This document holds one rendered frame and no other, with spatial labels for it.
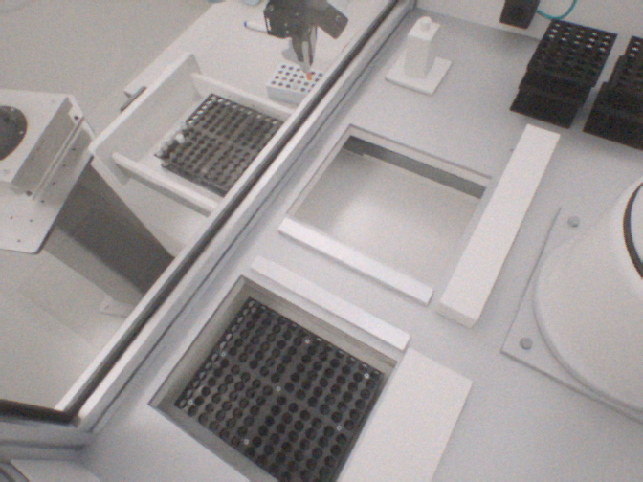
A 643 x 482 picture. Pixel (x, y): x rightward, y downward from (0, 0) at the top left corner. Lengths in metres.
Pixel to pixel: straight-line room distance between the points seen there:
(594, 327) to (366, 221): 0.40
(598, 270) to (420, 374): 0.22
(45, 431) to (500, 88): 0.79
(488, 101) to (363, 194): 0.26
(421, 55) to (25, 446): 0.74
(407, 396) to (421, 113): 0.45
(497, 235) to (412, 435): 0.27
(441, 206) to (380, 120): 0.19
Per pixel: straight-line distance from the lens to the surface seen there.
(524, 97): 0.80
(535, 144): 0.70
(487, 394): 0.55
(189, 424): 0.68
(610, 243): 0.46
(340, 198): 0.78
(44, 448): 0.56
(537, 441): 0.56
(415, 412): 0.52
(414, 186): 0.80
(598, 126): 0.79
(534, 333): 0.58
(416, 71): 0.79
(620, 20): 0.90
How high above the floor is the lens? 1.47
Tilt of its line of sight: 61 degrees down
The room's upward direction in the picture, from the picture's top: 11 degrees counter-clockwise
